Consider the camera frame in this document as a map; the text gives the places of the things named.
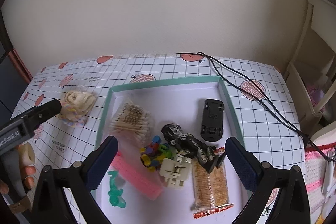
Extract black cable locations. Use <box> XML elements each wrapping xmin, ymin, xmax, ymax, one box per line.
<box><xmin>175</xmin><ymin>51</ymin><xmax>336</xmax><ymax>163</ymax></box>

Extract person's left hand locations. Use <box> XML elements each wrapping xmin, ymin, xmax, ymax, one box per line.
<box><xmin>0</xmin><ymin>141</ymin><xmax>37</xmax><ymax>214</ymax></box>

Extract cream shelf unit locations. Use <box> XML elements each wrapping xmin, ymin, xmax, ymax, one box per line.
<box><xmin>284</xmin><ymin>0</ymin><xmax>335</xmax><ymax>138</ymax></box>

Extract cream hair claw clip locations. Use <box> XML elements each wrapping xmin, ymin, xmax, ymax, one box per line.
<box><xmin>159</xmin><ymin>154</ymin><xmax>192</xmax><ymax>189</ymax></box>

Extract fruit print grid tablecloth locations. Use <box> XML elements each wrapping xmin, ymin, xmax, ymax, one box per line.
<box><xmin>11</xmin><ymin>53</ymin><xmax>306</xmax><ymax>224</ymax></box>

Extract packaged biscuit bar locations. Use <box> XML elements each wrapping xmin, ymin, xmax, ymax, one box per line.
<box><xmin>192</xmin><ymin>159</ymin><xmax>234</xmax><ymax>219</ymax></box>

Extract dark window frame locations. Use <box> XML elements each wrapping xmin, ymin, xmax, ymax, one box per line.
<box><xmin>0</xmin><ymin>14</ymin><xmax>32</xmax><ymax>124</ymax></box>

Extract pink striped knitted cloth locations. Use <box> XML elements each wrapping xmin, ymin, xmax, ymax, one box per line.
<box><xmin>305</xmin><ymin>147</ymin><xmax>335</xmax><ymax>223</ymax></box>

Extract black toy car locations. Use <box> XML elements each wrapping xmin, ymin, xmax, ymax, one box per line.
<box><xmin>201</xmin><ymin>99</ymin><xmax>224</xmax><ymax>142</ymax></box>

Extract green hair clip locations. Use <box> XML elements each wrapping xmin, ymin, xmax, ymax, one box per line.
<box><xmin>107</xmin><ymin>170</ymin><xmax>126</xmax><ymax>208</ymax></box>

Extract pink hair roller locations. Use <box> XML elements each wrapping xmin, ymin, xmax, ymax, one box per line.
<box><xmin>110</xmin><ymin>151</ymin><xmax>163</xmax><ymax>201</ymax></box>

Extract cotton swab bag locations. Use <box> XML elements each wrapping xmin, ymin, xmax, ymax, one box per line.
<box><xmin>109</xmin><ymin>98</ymin><xmax>154</xmax><ymax>143</ymax></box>

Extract teal shallow box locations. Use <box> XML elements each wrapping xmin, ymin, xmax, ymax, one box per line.
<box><xmin>96</xmin><ymin>76</ymin><xmax>248</xmax><ymax>223</ymax></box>

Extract pastel beaded hair band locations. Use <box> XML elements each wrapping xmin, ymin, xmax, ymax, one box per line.
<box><xmin>56</xmin><ymin>101</ymin><xmax>86</xmax><ymax>127</ymax></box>

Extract colourful mini clips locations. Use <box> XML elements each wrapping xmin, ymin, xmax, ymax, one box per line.
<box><xmin>139</xmin><ymin>135</ymin><xmax>173</xmax><ymax>172</ymax></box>

